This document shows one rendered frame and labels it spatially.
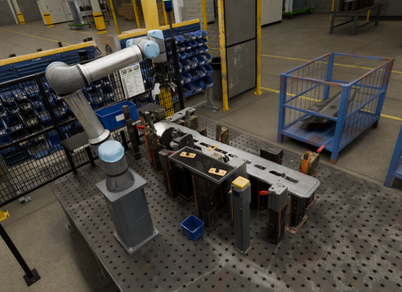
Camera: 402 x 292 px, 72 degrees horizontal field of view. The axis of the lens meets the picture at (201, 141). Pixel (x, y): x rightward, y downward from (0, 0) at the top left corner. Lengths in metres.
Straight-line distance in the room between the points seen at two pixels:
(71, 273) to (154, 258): 1.22
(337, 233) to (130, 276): 1.15
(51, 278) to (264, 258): 1.84
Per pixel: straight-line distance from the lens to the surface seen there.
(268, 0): 13.56
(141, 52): 1.32
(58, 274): 2.81
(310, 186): 1.57
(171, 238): 1.73
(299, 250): 1.66
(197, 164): 1.45
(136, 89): 2.60
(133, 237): 1.66
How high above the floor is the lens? 1.98
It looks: 30 degrees down
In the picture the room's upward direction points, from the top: 7 degrees counter-clockwise
